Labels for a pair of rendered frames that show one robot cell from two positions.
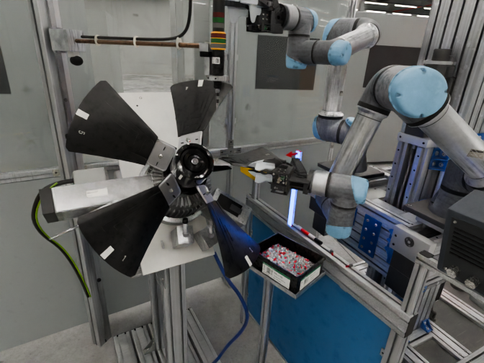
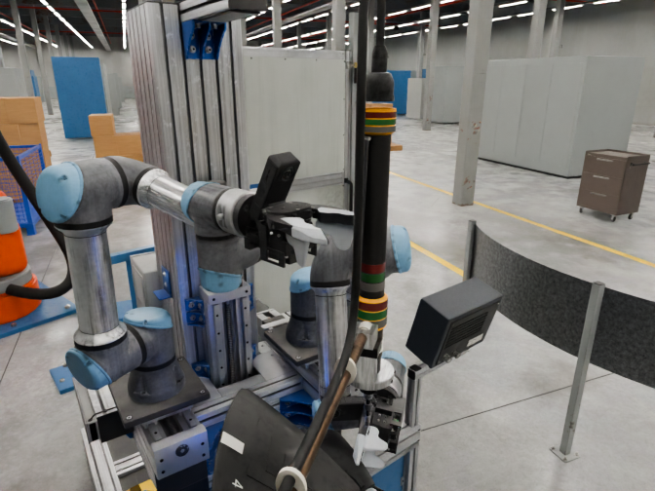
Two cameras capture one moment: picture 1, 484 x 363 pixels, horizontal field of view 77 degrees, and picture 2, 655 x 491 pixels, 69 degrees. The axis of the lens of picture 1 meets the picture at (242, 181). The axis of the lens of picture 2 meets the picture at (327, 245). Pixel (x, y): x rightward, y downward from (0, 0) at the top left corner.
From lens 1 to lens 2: 1.31 m
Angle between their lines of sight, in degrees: 89
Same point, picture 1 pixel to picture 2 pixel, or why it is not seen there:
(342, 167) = not seen: hidden behind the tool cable
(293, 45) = (235, 251)
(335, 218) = not seen: hidden behind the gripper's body
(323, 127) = (116, 361)
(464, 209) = (450, 313)
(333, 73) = (103, 262)
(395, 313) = (409, 435)
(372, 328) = (390, 474)
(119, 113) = not seen: outside the picture
